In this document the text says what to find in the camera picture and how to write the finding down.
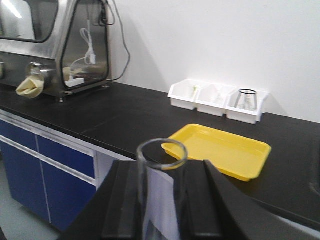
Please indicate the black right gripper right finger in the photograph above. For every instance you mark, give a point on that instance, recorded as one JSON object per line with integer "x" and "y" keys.
{"x": 217, "y": 210}

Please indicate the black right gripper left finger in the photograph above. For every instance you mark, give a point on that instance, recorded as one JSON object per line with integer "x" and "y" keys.
{"x": 112, "y": 214}

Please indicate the wide glass test tube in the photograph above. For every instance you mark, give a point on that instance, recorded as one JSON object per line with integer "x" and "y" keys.
{"x": 161, "y": 186}

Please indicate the yellow plastic tray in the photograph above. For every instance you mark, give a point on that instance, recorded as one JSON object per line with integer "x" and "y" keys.
{"x": 236, "y": 156}

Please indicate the white right storage bin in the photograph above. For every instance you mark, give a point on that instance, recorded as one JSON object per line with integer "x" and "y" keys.
{"x": 250, "y": 117}

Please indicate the white storage bin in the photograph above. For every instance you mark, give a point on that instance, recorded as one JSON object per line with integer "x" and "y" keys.
{"x": 184, "y": 93}
{"x": 250, "y": 117}
{"x": 213, "y": 99}

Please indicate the white middle storage bin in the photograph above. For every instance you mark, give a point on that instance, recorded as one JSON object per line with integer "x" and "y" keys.
{"x": 213, "y": 99}

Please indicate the white left storage bin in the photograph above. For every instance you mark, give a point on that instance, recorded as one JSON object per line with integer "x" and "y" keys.
{"x": 184, "y": 93}

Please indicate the cream rubber glove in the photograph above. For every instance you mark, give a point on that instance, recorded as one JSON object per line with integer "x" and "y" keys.
{"x": 31, "y": 87}

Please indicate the stainless steel glove box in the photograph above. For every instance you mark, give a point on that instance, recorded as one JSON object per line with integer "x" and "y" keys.
{"x": 65, "y": 42}

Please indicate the black wire tripod stand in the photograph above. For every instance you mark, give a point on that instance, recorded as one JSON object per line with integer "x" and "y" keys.
{"x": 247, "y": 99}

